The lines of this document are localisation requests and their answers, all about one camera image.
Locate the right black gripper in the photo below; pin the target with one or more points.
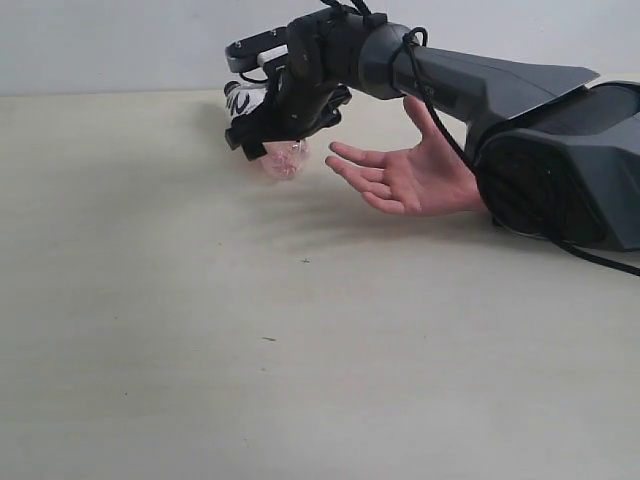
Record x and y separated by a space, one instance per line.
328 51

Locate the pink peach drink bottle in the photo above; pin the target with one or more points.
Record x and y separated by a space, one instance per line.
281 160

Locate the person's open hand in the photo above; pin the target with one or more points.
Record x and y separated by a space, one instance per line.
427 180

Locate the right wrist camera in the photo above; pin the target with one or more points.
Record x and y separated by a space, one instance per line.
266 51

